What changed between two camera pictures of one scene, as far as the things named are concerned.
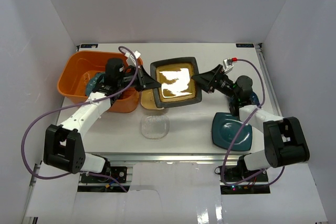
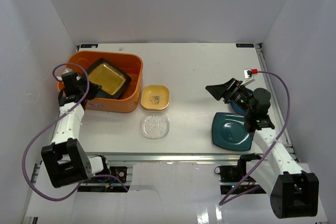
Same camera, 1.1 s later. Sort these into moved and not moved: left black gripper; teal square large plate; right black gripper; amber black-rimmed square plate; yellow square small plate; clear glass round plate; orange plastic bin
Moved: left black gripper; right black gripper; amber black-rimmed square plate
Not moved: clear glass round plate; yellow square small plate; orange plastic bin; teal square large plate
